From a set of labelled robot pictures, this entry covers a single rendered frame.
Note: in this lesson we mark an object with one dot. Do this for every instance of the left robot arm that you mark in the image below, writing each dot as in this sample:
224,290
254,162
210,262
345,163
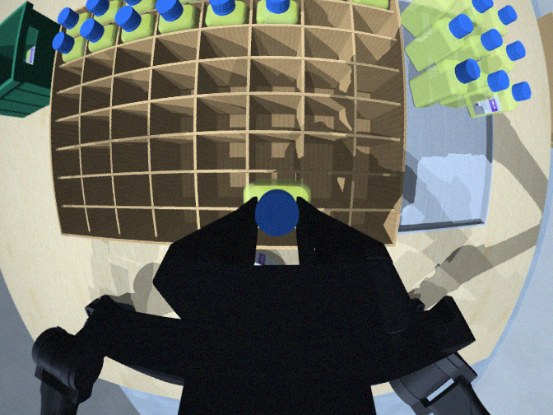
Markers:
67,369

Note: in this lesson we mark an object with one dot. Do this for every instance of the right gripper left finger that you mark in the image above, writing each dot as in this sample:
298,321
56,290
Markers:
222,240

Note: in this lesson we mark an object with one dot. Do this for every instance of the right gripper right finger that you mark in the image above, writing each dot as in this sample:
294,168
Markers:
333,241

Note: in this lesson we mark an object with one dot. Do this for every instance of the tan cardboard carton with grid dividers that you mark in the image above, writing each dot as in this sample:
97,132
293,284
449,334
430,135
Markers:
271,135

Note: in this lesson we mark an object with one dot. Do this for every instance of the green crate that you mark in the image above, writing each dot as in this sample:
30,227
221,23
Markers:
33,91

